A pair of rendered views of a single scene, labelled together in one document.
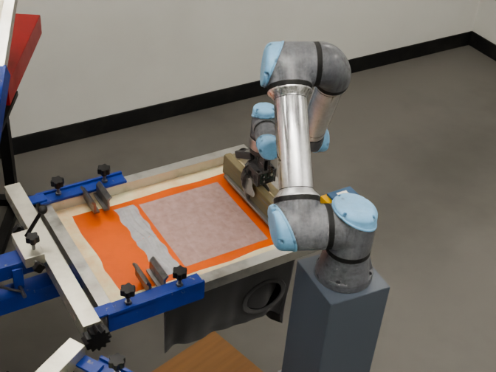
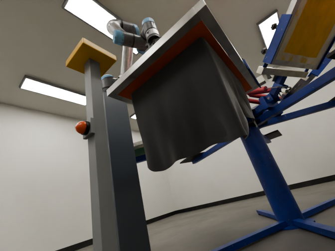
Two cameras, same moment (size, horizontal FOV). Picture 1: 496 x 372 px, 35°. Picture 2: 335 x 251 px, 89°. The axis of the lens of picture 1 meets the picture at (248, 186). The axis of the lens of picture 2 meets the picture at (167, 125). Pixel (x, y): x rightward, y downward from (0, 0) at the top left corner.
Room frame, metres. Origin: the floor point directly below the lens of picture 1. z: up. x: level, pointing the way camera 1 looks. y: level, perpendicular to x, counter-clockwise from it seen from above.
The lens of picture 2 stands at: (2.70, -0.32, 0.40)
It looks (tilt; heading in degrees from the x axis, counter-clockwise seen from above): 24 degrees up; 158
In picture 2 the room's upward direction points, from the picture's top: 15 degrees counter-clockwise
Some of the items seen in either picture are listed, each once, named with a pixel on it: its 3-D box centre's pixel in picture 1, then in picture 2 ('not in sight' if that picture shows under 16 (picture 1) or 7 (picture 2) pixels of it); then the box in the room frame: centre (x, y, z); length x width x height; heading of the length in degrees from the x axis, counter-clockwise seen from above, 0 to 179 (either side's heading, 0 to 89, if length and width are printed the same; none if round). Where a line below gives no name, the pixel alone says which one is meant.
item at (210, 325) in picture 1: (224, 297); not in sight; (1.85, 0.05, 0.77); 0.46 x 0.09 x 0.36; 124
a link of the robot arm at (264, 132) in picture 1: (274, 140); (141, 43); (2.01, -0.07, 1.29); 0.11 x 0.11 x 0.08; 10
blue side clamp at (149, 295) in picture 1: (154, 300); not in sight; (1.61, 0.24, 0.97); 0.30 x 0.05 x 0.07; 124
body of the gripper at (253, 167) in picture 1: (260, 163); (155, 48); (2.10, -0.03, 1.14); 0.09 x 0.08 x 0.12; 34
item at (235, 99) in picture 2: not in sight; (239, 100); (2.18, 0.26, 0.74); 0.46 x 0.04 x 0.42; 124
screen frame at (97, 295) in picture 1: (184, 222); (193, 88); (1.97, 0.19, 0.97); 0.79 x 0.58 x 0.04; 124
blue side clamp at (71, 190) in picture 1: (82, 193); (249, 76); (2.07, 0.55, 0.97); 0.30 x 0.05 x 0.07; 124
